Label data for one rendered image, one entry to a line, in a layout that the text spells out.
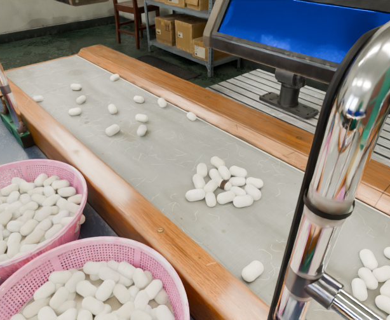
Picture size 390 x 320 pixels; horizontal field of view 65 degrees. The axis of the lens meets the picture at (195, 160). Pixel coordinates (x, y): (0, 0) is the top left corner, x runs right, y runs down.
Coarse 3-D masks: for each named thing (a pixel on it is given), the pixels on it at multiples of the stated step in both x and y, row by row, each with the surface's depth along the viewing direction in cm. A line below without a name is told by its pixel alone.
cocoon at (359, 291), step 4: (356, 280) 43; (360, 280) 43; (352, 284) 43; (356, 284) 43; (360, 284) 42; (364, 284) 43; (352, 288) 43; (356, 288) 42; (360, 288) 42; (364, 288) 42; (356, 292) 42; (360, 292) 42; (364, 292) 42; (356, 296) 42; (360, 296) 42; (364, 296) 41; (360, 300) 42
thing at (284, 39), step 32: (224, 0) 34; (256, 0) 32; (288, 0) 29; (320, 0) 27; (352, 0) 26; (384, 0) 24; (224, 32) 34; (256, 32) 31; (288, 32) 29; (320, 32) 27; (352, 32) 26; (288, 64) 29; (320, 64) 27
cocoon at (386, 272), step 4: (380, 268) 45; (384, 268) 44; (388, 268) 44; (372, 272) 45; (376, 272) 44; (380, 272) 44; (384, 272) 44; (388, 272) 44; (376, 276) 44; (380, 276) 44; (384, 276) 44; (388, 276) 44; (380, 280) 44; (384, 280) 44
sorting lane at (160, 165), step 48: (48, 96) 97; (96, 96) 97; (144, 96) 96; (96, 144) 75; (144, 144) 74; (192, 144) 74; (240, 144) 74; (144, 192) 61; (288, 192) 60; (240, 240) 51; (384, 240) 51
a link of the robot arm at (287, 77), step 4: (276, 72) 97; (280, 72) 96; (284, 72) 95; (288, 72) 94; (276, 76) 98; (280, 76) 97; (284, 76) 95; (288, 76) 94; (292, 76) 93; (280, 80) 98; (284, 80) 96; (288, 80) 95; (292, 80) 94; (292, 84) 95
